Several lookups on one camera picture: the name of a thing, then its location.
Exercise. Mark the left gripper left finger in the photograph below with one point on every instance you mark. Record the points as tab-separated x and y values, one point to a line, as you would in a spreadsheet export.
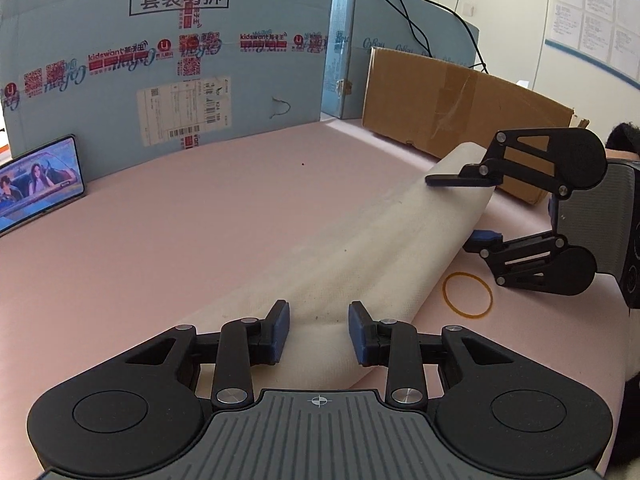
138	411

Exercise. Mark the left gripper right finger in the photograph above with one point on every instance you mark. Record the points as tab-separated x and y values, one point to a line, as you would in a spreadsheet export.
483	406

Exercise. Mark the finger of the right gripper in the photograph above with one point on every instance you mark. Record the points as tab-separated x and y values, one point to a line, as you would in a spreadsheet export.
559	161
542	262

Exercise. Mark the yellow rubber band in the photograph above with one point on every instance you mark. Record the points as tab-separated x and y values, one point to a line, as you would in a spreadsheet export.
467	295

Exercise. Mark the white nonwoven shopping bag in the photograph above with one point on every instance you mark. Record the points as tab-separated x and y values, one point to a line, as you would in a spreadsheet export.
388	255

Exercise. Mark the open brown cardboard box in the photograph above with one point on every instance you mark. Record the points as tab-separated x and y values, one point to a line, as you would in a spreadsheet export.
435	106

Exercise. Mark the smartphone with lit screen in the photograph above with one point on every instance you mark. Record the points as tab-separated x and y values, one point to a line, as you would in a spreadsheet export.
39	182

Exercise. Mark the large light blue box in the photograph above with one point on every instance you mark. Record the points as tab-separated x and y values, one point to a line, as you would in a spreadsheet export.
133	80

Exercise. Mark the white wall notice board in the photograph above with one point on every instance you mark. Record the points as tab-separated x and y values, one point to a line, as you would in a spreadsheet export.
603	33

